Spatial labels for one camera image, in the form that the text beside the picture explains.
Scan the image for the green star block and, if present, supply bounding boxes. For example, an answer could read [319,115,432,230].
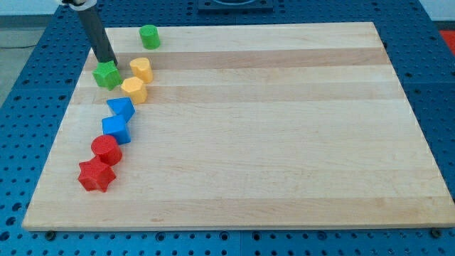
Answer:
[92,60,123,91]

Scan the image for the white rod mount collar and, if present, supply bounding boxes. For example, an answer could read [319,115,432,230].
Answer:
[56,0,97,10]

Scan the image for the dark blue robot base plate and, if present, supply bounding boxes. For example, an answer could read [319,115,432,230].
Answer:
[196,0,274,12]

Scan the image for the light wooden board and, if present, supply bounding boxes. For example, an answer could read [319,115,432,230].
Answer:
[23,22,454,231]

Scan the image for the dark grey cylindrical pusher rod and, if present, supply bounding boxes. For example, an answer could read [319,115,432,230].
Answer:
[76,4,118,65]

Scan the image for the red star block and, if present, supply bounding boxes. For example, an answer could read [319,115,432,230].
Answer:
[77,156,116,193]

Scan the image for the blue cube block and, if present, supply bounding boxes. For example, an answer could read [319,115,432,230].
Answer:
[101,115,132,145]

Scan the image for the blue triangle block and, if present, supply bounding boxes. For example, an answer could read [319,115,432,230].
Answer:
[107,97,136,123]

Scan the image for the yellow heart block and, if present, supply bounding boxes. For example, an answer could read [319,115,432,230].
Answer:
[129,58,154,83]

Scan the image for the red cylinder block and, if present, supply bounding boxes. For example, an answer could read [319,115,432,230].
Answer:
[91,134,122,166]

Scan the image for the yellow hexagon block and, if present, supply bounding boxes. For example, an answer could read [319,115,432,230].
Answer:
[120,77,148,105]

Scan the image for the green cylinder block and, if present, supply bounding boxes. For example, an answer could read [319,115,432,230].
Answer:
[139,24,161,50]

